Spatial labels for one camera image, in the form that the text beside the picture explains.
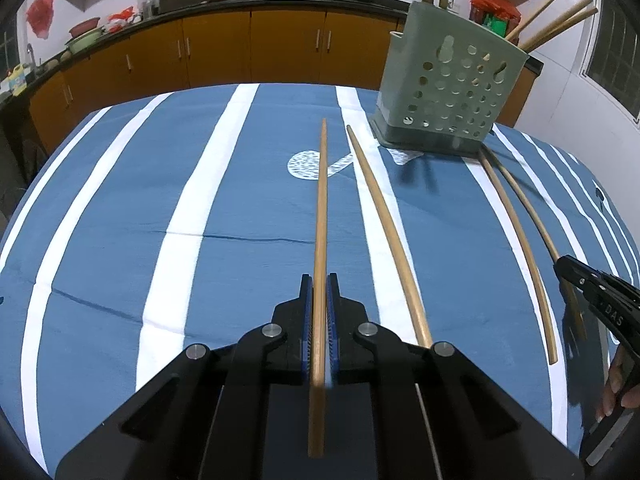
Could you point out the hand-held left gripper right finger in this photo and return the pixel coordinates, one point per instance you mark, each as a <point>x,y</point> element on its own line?
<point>332,320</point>

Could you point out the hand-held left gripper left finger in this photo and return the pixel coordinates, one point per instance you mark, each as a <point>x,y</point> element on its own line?
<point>306,320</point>

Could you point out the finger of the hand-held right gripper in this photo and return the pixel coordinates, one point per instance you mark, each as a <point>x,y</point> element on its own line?
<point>575,270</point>

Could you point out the green perforated chopstick holder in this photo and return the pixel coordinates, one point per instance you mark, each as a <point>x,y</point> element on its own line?
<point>450,90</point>

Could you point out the person's right hand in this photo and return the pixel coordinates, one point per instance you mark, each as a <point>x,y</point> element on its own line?
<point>615,385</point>

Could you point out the blue white striped tablecloth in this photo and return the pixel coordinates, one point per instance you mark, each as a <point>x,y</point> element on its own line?
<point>150,210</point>

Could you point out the large barred window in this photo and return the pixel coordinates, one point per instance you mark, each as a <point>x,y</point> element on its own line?
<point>615,60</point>

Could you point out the green box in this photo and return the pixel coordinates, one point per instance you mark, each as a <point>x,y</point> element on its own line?
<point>496,24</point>

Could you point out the red packages pile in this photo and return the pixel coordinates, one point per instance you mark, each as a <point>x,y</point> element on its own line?
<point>492,5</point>

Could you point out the wooden base cabinets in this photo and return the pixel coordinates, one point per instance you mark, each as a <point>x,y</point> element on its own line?
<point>220,45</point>

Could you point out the black kitchen countertop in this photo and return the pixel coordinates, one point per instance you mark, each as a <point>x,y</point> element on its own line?
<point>250,2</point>

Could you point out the red white plastic bag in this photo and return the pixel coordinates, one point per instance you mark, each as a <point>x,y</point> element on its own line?
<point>122,19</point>

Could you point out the green basin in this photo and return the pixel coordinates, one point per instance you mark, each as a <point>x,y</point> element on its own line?
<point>85,42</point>

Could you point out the red basin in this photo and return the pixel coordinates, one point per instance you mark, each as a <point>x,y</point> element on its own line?
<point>85,26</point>

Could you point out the yellow detergent bottle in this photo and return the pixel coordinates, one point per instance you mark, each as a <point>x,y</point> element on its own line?
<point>17,80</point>

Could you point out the metal faucet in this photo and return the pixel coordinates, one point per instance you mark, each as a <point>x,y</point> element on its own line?
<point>32,55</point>

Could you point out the hanging red plastic bag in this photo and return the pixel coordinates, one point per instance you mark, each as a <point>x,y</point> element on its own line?
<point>41,15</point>

